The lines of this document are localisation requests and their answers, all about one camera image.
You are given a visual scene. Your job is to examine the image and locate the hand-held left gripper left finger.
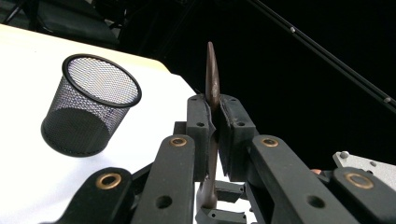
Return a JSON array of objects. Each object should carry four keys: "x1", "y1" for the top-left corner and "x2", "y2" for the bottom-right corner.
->
[{"x1": 186, "y1": 94, "x2": 217, "y2": 183}]

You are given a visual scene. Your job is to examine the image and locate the black metal stand rod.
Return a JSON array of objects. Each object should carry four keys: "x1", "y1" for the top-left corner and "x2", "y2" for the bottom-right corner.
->
[{"x1": 247, "y1": 0, "x2": 396, "y2": 114}]

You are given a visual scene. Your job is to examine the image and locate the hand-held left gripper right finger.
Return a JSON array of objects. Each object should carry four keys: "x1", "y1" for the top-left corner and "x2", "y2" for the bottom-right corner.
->
[{"x1": 217, "y1": 93, "x2": 260, "y2": 183}]

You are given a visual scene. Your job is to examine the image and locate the black mesh pen holder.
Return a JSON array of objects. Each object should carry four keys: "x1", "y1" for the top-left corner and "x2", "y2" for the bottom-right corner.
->
[{"x1": 40, "y1": 53, "x2": 143, "y2": 158}]

